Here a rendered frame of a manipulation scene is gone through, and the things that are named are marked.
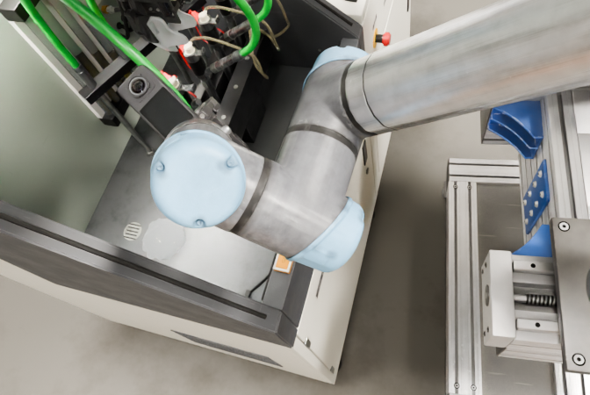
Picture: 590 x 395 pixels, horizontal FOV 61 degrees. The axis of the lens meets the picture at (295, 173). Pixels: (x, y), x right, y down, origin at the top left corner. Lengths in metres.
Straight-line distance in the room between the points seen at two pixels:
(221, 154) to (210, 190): 0.03
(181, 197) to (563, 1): 0.29
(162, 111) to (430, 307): 1.43
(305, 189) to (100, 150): 0.86
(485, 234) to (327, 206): 1.31
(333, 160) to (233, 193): 0.11
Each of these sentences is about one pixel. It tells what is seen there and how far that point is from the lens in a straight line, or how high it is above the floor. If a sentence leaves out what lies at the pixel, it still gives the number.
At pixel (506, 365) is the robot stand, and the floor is 0.21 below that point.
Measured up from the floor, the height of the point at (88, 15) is 1.41.
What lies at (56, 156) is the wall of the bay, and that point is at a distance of 1.14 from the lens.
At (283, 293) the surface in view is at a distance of 0.90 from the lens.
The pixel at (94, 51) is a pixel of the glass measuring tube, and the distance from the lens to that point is 1.15.
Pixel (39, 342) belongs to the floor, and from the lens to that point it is 2.27.
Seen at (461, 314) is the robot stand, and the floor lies 0.23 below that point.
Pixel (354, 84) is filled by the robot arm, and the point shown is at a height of 1.44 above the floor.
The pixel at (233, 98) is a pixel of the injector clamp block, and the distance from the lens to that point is 1.08.
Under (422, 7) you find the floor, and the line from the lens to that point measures 2.58.
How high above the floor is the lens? 1.80
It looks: 60 degrees down
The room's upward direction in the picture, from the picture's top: 21 degrees counter-clockwise
